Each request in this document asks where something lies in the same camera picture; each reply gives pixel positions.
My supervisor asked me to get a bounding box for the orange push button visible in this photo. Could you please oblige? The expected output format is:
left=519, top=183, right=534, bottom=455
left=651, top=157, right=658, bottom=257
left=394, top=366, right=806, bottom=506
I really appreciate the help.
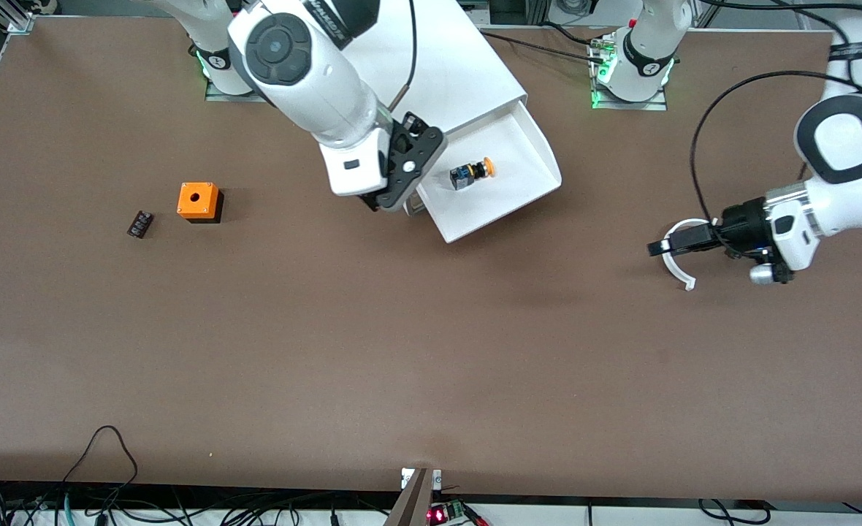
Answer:
left=449, top=156, right=497, bottom=191

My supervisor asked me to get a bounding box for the white drawer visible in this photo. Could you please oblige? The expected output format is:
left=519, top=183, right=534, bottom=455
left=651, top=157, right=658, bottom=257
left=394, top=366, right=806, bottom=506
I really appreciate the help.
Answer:
left=405, top=100, right=562, bottom=245

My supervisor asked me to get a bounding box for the white drawer cabinet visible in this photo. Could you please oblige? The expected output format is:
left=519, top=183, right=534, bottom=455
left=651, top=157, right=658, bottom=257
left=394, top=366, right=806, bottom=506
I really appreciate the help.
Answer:
left=343, top=0, right=529, bottom=217

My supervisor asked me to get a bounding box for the white curved plastic clip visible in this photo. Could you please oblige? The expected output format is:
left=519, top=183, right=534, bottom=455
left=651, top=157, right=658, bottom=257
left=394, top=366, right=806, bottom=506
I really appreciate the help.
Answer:
left=661, top=218, right=713, bottom=291

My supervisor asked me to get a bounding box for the orange box with hole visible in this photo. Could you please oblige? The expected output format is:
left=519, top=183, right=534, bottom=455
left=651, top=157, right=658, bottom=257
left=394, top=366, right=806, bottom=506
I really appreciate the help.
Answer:
left=177, top=182, right=225, bottom=224

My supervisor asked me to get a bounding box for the circuit board with red light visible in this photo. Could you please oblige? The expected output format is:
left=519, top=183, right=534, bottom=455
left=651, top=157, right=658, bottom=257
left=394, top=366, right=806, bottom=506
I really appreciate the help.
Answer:
left=426, top=499, right=490, bottom=526

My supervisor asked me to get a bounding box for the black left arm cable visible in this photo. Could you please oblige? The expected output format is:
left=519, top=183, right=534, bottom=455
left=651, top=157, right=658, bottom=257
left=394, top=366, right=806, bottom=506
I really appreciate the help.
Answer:
left=690, top=70, right=844, bottom=221

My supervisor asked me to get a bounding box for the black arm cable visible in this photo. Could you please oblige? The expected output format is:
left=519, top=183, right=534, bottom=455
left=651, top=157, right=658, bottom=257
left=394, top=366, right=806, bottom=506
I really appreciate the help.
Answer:
left=393, top=0, right=418, bottom=110
left=690, top=70, right=844, bottom=221

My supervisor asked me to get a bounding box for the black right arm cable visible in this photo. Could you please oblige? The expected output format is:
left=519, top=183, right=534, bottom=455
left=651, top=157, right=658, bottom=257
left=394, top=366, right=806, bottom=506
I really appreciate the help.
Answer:
left=393, top=0, right=418, bottom=110

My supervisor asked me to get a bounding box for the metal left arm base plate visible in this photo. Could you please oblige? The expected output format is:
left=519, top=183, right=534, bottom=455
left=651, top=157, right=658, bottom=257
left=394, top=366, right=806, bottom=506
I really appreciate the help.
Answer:
left=590, top=37, right=668, bottom=112

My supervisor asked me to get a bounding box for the black cable on table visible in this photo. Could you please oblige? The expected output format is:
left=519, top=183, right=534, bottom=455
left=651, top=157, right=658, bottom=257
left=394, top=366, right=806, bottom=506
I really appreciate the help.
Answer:
left=478, top=29, right=609, bottom=61

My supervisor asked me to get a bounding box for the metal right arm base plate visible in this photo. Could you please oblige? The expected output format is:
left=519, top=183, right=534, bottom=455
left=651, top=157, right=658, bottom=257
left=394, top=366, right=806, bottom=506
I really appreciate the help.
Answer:
left=205, top=77, right=268, bottom=103

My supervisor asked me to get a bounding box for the brown camera mount beam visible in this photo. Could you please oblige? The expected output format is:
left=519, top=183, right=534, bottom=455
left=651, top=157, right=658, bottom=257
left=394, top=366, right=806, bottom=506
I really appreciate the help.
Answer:
left=384, top=468, right=436, bottom=526

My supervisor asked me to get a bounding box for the black looped cable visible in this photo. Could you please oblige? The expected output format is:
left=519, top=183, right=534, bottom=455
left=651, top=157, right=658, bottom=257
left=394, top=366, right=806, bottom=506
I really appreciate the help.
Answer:
left=61, top=425, right=140, bottom=512

